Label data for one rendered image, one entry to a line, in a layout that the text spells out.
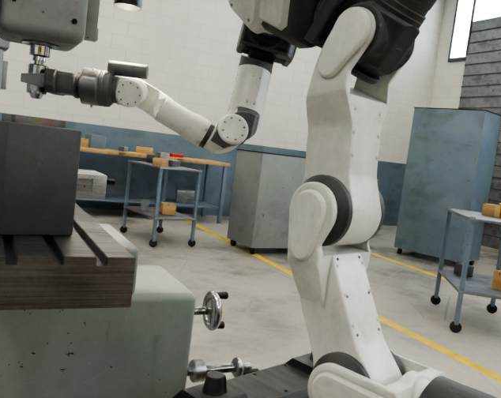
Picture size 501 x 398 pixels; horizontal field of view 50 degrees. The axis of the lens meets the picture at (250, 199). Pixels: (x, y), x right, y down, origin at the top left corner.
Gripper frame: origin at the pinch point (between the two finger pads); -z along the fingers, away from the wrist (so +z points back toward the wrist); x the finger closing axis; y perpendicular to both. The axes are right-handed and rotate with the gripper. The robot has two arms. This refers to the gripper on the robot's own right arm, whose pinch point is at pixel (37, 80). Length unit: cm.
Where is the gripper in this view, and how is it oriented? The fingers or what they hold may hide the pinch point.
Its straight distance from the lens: 144.7
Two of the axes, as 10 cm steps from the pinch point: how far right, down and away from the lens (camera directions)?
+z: 9.9, 1.1, 0.9
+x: 0.8, 1.0, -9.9
